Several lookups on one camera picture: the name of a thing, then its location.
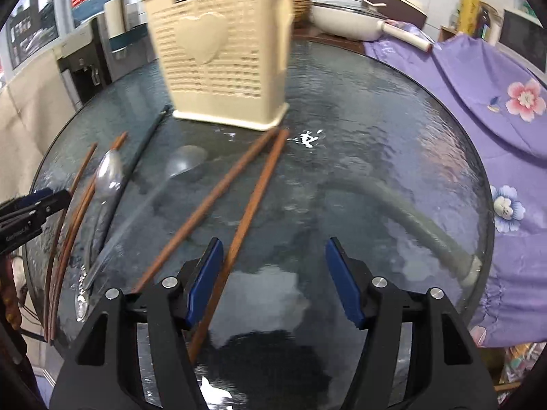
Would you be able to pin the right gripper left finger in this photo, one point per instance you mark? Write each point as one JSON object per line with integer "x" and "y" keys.
{"x": 173, "y": 306}

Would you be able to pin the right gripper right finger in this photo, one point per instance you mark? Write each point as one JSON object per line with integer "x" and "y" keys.
{"x": 372, "y": 304}

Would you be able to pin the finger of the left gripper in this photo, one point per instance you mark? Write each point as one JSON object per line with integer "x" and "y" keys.
{"x": 22, "y": 218}

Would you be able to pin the thin brown chopstick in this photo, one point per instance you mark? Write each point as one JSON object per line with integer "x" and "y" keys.
{"x": 58, "y": 270}
{"x": 54, "y": 244}

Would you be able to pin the metal spoon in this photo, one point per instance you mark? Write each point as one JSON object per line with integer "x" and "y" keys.
{"x": 107, "y": 183}

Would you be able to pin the brown wooden chopstick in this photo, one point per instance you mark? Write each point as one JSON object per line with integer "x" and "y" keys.
{"x": 200, "y": 334}
{"x": 199, "y": 213}

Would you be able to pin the clear plastic spoon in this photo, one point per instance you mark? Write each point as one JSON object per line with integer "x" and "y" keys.
{"x": 182, "y": 160}

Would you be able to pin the black chopstick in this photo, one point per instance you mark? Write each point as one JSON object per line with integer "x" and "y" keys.
{"x": 127, "y": 173}

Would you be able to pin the water dispenser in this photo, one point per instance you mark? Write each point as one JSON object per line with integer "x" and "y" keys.
{"x": 82, "y": 61}

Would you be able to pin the purple floral cloth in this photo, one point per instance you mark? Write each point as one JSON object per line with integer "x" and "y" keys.
{"x": 502, "y": 107}

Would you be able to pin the cream plastic utensil holder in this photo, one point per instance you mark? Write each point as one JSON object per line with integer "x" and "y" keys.
{"x": 224, "y": 61}

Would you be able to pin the white frying pan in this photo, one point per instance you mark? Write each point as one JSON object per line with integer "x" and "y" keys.
{"x": 363, "y": 22}

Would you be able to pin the white brown rice cooker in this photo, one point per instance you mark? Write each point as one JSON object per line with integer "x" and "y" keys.
{"x": 411, "y": 11}

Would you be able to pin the white microwave oven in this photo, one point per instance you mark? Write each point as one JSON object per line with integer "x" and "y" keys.
{"x": 523, "y": 38}

